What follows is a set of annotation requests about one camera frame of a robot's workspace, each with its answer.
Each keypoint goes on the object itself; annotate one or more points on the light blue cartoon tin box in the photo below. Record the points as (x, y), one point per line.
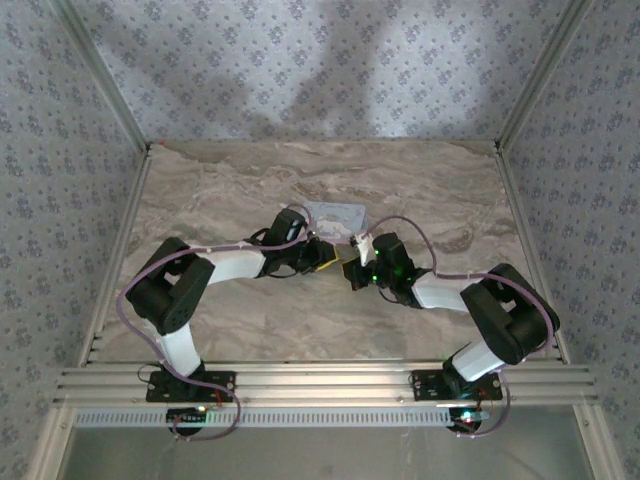
(335, 215)

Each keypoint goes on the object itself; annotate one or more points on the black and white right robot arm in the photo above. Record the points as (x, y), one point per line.
(505, 320)

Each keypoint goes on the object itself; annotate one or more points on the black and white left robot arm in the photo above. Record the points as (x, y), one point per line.
(170, 295)

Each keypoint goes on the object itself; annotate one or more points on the black controller board with LED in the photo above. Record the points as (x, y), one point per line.
(467, 417)
(187, 415)

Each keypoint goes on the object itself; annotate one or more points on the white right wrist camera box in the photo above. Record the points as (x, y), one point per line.
(362, 247)

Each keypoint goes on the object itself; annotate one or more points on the long aluminium mounting rail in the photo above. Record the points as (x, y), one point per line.
(320, 385)

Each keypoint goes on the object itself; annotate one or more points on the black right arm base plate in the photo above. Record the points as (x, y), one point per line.
(430, 387)

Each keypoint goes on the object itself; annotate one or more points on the aluminium side rail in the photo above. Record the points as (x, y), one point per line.
(125, 240)
(522, 225)

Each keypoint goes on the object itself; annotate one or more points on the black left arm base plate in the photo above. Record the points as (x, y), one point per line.
(160, 392)

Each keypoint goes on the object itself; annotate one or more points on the aluminium corner post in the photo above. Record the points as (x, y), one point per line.
(542, 75)
(107, 80)

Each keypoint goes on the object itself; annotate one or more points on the aluminium frame leg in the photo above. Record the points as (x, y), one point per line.
(597, 445)
(52, 445)

